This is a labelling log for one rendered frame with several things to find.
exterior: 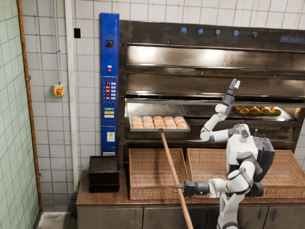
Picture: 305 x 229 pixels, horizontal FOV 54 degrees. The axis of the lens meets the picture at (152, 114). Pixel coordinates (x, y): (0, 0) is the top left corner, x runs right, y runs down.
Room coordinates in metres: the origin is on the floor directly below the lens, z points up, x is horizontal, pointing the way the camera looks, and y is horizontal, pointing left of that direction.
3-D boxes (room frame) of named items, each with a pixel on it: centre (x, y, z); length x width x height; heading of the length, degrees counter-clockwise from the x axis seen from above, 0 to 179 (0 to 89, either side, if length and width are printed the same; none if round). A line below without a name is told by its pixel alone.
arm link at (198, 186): (1.63, -0.30, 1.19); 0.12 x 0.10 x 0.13; 97
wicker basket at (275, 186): (2.62, -1.27, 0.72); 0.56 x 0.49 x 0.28; 96
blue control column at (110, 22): (3.61, 0.53, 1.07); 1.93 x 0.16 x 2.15; 7
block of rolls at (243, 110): (3.32, -1.15, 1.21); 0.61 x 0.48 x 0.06; 7
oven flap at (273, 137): (2.81, -0.62, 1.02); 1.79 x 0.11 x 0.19; 97
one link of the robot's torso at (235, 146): (1.95, -0.73, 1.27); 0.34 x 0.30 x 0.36; 174
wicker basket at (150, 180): (2.48, -0.09, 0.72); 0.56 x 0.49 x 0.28; 98
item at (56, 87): (2.60, 0.86, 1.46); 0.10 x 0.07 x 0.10; 97
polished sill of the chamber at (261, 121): (2.84, -0.62, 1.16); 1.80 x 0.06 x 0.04; 97
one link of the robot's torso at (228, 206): (1.95, -0.69, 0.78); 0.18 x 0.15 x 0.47; 8
